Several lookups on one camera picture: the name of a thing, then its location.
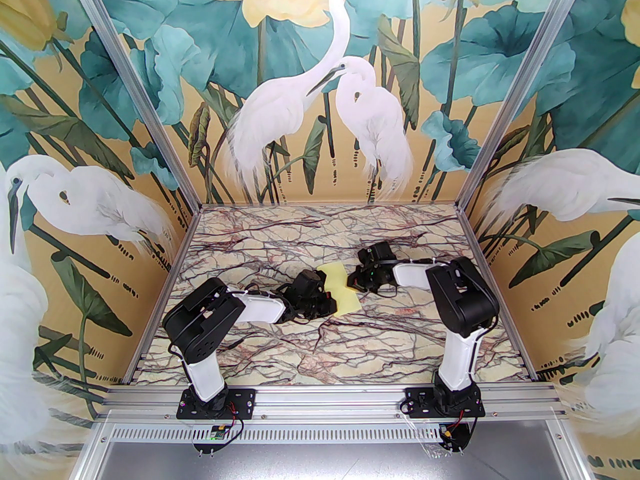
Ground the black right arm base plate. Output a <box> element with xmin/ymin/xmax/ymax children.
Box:
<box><xmin>403</xmin><ymin>386</ymin><xmax>486</xmax><ymax>419</ymax></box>

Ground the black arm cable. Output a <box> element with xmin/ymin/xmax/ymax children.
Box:
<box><xmin>362</xmin><ymin>258</ymin><xmax>441</xmax><ymax>299</ymax></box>
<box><xmin>244</xmin><ymin>282</ymin><xmax>301</xmax><ymax>326</ymax></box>

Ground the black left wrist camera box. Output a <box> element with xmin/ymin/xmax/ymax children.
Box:
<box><xmin>292</xmin><ymin>269</ymin><xmax>327</xmax><ymax>299</ymax></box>

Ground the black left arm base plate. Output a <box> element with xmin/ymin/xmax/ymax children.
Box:
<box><xmin>177</xmin><ymin>387</ymin><xmax>257</xmax><ymax>420</ymax></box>

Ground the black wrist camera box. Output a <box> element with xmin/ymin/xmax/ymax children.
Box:
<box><xmin>367</xmin><ymin>242</ymin><xmax>394</xmax><ymax>265</ymax></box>
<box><xmin>292</xmin><ymin>269</ymin><xmax>327</xmax><ymax>299</ymax></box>

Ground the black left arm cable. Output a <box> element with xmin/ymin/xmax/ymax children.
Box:
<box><xmin>244</xmin><ymin>282</ymin><xmax>301</xmax><ymax>326</ymax></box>

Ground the grey sheet metal tray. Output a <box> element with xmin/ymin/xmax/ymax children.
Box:
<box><xmin>75</xmin><ymin>440</ymin><xmax>593</xmax><ymax>480</ymax></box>

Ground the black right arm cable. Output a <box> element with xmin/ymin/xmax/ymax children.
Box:
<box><xmin>362</xmin><ymin>258</ymin><xmax>441</xmax><ymax>299</ymax></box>

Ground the red and black wire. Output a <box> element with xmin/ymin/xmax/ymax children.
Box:
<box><xmin>440</xmin><ymin>415</ymin><xmax>476</xmax><ymax>441</ymax></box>
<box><xmin>225</xmin><ymin>402</ymin><xmax>247</xmax><ymax>441</ymax></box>

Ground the pale yellow paper sheet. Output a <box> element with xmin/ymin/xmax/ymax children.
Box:
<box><xmin>316</xmin><ymin>262</ymin><xmax>362</xmax><ymax>317</ymax></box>

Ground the perforated metal strip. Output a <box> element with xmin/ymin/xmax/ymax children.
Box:
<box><xmin>97</xmin><ymin>422</ymin><xmax>561</xmax><ymax>444</ymax></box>

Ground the aluminium frame post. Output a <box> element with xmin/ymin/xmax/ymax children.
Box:
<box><xmin>456</xmin><ymin>0</ymin><xmax>593</xmax><ymax>211</ymax></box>
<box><xmin>66</xmin><ymin>0</ymin><xmax>203</xmax><ymax>211</ymax></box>

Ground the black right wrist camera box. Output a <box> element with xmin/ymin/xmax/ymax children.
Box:
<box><xmin>367</xmin><ymin>242</ymin><xmax>394</xmax><ymax>265</ymax></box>

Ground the thin aluminium table edge rail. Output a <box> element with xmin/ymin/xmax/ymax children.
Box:
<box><xmin>456</xmin><ymin>207</ymin><xmax>540</xmax><ymax>383</ymax></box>
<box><xmin>120</xmin><ymin>207</ymin><xmax>203</xmax><ymax>385</ymax></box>

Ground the black mounting bracket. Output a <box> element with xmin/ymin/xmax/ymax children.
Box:
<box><xmin>192</xmin><ymin>440</ymin><xmax>233</xmax><ymax>455</ymax></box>
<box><xmin>435</xmin><ymin>418</ymin><xmax>476</xmax><ymax>455</ymax></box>

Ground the wide aluminium frame rail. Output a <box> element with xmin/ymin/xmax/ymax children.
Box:
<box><xmin>95</xmin><ymin>385</ymin><xmax>571</xmax><ymax>424</ymax></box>

